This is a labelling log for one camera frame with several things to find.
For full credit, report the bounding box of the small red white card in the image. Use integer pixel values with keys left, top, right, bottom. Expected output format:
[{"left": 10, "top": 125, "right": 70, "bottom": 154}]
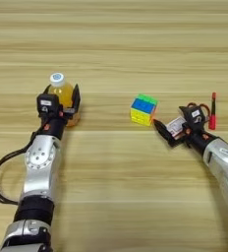
[{"left": 166, "top": 116, "right": 188, "bottom": 138}]

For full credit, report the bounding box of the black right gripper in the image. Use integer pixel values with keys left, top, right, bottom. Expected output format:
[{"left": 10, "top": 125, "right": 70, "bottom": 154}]
[{"left": 152, "top": 106, "right": 218, "bottom": 156}]

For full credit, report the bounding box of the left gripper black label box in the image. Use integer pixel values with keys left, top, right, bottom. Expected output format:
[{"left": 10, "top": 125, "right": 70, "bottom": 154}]
[{"left": 36, "top": 93, "right": 61, "bottom": 118}]

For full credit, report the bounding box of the orange juice bottle white cap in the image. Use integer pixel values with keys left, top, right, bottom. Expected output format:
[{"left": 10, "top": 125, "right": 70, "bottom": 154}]
[{"left": 46, "top": 72, "right": 81, "bottom": 128}]

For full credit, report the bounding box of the multicoloured puzzle cube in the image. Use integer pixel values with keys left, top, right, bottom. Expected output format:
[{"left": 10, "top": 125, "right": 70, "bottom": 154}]
[{"left": 130, "top": 94, "right": 159, "bottom": 127}]

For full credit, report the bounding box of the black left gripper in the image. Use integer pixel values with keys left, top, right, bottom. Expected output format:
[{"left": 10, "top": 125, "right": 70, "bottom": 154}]
[{"left": 37, "top": 83, "right": 82, "bottom": 141}]

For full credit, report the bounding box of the red marker pen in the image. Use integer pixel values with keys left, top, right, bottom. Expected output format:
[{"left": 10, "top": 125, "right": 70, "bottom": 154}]
[{"left": 208, "top": 92, "right": 217, "bottom": 131}]

